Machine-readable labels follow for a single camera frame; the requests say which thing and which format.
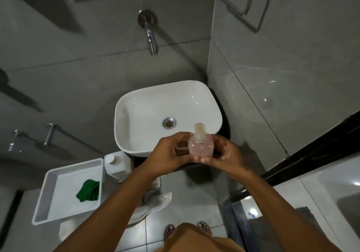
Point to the person's right hand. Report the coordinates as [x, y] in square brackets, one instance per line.
[229, 157]

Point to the person's left hand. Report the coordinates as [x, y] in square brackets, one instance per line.
[164, 153]

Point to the person's left thumb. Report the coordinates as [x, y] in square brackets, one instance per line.
[182, 151]

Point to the person's right thumb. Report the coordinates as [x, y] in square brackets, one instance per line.
[211, 161]

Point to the pink soap pump bottle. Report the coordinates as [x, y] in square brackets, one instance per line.
[201, 147]

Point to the person's left forearm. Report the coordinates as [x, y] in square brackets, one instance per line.
[112, 209]

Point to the person's right forearm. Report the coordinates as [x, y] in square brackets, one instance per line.
[281, 215]

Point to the metal basin drain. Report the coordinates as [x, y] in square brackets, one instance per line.
[169, 122]

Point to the white towel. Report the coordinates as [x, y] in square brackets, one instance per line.
[157, 201]

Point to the white ceramic wash basin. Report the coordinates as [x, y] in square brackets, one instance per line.
[146, 108]

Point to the person's right sandalled foot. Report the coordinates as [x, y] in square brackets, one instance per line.
[204, 227]

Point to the person's sandalled foot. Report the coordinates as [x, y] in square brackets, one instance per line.
[204, 227]
[169, 230]

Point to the white plastic bottle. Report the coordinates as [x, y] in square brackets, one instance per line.
[116, 166]

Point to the person's left sandalled foot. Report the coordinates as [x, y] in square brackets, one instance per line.
[169, 230]

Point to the person's tan clothing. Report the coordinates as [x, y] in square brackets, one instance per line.
[194, 239]

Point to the green folded cloth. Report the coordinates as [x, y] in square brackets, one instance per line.
[88, 191]

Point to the black stone threshold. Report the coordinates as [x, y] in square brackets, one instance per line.
[317, 145]

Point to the white rectangular plastic tray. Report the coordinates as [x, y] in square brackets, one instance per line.
[66, 180]

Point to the metal shower door frame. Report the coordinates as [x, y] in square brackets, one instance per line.
[236, 226]

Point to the chrome wall faucet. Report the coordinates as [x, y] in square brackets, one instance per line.
[151, 36]

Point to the chrome shelf bracket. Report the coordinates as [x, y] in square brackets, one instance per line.
[50, 133]

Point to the chrome wall towel rack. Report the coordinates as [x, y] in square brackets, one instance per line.
[247, 4]

